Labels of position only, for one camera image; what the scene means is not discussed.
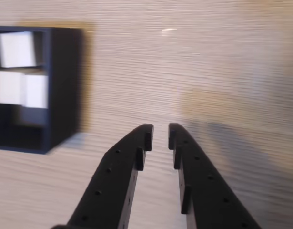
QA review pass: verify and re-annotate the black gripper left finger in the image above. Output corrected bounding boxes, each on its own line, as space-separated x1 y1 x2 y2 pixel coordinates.
51 123 154 229

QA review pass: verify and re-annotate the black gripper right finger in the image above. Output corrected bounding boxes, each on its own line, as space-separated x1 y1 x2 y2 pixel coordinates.
168 123 263 229

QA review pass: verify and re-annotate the white cube block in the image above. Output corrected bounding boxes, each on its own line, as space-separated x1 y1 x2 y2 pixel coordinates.
0 71 25 106
22 74 49 110
0 31 45 69

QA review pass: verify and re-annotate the black open box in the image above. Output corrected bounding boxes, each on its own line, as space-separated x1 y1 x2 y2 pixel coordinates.
0 25 86 155

